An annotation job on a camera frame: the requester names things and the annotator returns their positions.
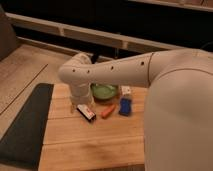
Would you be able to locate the grey couch corner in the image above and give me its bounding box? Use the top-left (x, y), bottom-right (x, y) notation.
top-left (0, 5), bottom-right (20, 61)

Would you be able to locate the black floor mat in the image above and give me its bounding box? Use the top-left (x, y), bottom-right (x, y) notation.
top-left (0, 83), bottom-right (53, 169)

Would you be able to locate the white wall rail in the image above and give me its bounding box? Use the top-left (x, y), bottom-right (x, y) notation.
top-left (6, 13), bottom-right (182, 53)

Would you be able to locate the green ceramic bowl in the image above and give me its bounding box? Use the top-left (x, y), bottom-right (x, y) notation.
top-left (91, 84), bottom-right (118, 100)

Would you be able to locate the small white bottle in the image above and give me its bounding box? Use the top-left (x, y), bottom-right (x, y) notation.
top-left (121, 86), bottom-right (131, 98)

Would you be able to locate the blue sponge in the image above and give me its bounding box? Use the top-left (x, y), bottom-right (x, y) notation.
top-left (119, 98), bottom-right (131, 116)

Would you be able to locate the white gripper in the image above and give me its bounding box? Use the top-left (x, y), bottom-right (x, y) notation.
top-left (69, 83), bottom-right (95, 113)

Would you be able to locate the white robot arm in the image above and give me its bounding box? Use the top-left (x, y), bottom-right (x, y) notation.
top-left (59, 49), bottom-right (213, 171)

